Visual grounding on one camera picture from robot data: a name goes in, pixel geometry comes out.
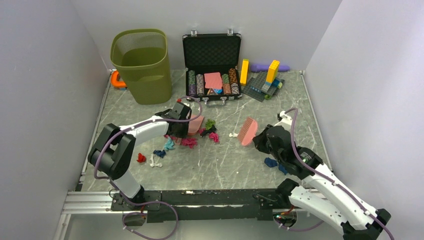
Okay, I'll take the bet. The olive green mesh wastebasket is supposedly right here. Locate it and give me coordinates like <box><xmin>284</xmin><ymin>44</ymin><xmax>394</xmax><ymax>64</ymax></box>
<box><xmin>110</xmin><ymin>28</ymin><xmax>172</xmax><ymax>105</ymax></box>

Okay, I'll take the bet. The yellow tall building block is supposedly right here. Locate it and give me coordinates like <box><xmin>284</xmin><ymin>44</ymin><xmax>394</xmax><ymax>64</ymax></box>
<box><xmin>240</xmin><ymin>59</ymin><xmax>249</xmax><ymax>86</ymax></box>

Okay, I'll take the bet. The dark blue scrap pair right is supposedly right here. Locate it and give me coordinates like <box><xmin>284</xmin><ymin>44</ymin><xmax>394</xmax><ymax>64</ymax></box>
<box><xmin>278</xmin><ymin>164</ymin><xmax>288</xmax><ymax>175</ymax></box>

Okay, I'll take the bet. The magenta paper scrap centre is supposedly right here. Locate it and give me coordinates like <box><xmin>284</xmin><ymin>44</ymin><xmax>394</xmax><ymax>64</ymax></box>
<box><xmin>208</xmin><ymin>132</ymin><xmax>220</xmax><ymax>143</ymax></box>

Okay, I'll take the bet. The light blue paper scrap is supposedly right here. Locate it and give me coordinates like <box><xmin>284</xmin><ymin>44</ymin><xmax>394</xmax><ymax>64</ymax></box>
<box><xmin>163</xmin><ymin>137</ymin><xmax>175</xmax><ymax>151</ymax></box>

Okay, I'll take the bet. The pink plastic dustpan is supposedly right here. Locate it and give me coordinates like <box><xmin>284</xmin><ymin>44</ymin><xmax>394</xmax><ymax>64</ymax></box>
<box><xmin>173</xmin><ymin>115</ymin><xmax>204</xmax><ymax>145</ymax></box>

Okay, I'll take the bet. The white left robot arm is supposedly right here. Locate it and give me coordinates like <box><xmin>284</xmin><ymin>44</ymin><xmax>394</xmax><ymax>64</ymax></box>
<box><xmin>87</xmin><ymin>102</ymin><xmax>192</xmax><ymax>210</ymax></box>

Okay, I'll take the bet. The green paper scrap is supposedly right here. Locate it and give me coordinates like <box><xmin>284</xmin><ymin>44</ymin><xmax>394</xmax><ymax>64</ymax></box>
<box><xmin>205</xmin><ymin>119</ymin><xmax>216</xmax><ymax>130</ymax></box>

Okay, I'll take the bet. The building block assembly on baseplate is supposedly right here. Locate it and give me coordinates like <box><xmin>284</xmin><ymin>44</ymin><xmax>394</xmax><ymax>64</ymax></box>
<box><xmin>242</xmin><ymin>60</ymin><xmax>285</xmax><ymax>102</ymax></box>

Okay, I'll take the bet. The purple cylinder toy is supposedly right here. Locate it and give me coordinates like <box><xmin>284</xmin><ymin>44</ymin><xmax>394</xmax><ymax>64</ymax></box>
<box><xmin>249</xmin><ymin>63</ymin><xmax>291</xmax><ymax>73</ymax></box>

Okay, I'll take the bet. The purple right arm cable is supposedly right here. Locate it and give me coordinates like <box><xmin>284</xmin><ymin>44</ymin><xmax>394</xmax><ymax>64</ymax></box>
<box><xmin>273</xmin><ymin>107</ymin><xmax>397</xmax><ymax>240</ymax></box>

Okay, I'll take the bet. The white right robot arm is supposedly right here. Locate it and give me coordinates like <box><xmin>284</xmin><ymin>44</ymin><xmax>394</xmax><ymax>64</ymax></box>
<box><xmin>252</xmin><ymin>125</ymin><xmax>391</xmax><ymax>240</ymax></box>

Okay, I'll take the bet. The dark blue scrap pair left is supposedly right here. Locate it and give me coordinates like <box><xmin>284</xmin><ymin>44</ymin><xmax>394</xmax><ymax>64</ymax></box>
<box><xmin>264</xmin><ymin>157</ymin><xmax>279</xmax><ymax>168</ymax></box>

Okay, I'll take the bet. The magenta paper scrap by handle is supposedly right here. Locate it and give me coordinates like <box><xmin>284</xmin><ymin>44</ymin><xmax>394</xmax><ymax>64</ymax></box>
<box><xmin>180</xmin><ymin>137</ymin><xmax>198</xmax><ymax>149</ymax></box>

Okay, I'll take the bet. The black poker chip case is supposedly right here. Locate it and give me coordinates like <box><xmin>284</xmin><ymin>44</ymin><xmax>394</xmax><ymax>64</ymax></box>
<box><xmin>182</xmin><ymin>28</ymin><xmax>243</xmax><ymax>106</ymax></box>

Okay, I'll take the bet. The pink plastic hand brush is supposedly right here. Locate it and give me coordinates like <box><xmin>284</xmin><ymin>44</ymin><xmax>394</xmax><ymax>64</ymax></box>
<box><xmin>237</xmin><ymin>117</ymin><xmax>258</xmax><ymax>147</ymax></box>

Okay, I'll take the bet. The orange plastic handle object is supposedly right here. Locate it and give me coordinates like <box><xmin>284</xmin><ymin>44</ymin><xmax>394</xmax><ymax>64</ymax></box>
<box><xmin>110</xmin><ymin>70</ymin><xmax>127</xmax><ymax>90</ymax></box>

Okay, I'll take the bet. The dark blue paper scrap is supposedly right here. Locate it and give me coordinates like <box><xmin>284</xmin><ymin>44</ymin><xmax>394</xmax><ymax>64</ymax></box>
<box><xmin>153</xmin><ymin>150</ymin><xmax>167</xmax><ymax>158</ymax></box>

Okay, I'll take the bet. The black paper scrap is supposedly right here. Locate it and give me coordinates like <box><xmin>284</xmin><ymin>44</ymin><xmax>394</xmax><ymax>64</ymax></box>
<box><xmin>200</xmin><ymin>127</ymin><xmax>217</xmax><ymax>138</ymax></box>

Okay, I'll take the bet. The dark blue scrap pair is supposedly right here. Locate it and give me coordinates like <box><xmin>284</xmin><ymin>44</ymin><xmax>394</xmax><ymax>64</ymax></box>
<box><xmin>278</xmin><ymin>164</ymin><xmax>288</xmax><ymax>175</ymax></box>
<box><xmin>264</xmin><ymin>157</ymin><xmax>279</xmax><ymax>168</ymax></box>

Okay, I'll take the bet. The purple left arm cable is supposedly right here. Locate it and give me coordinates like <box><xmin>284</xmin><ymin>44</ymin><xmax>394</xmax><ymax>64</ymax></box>
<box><xmin>93</xmin><ymin>96</ymin><xmax>203</xmax><ymax>240</ymax></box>

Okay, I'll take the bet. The white twisted paper scrap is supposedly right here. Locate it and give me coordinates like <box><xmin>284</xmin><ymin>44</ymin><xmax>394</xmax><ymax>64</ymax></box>
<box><xmin>149</xmin><ymin>153</ymin><xmax>163</xmax><ymax>168</ymax></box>

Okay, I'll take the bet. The pink card stack in case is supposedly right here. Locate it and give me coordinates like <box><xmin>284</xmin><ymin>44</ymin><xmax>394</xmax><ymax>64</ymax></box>
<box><xmin>203</xmin><ymin>72</ymin><xmax>223</xmax><ymax>89</ymax></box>

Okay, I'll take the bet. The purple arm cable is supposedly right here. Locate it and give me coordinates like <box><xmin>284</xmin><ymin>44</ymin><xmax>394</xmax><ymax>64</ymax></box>
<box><xmin>93</xmin><ymin>96</ymin><xmax>203</xmax><ymax>240</ymax></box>
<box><xmin>273</xmin><ymin>107</ymin><xmax>397</xmax><ymax>240</ymax></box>

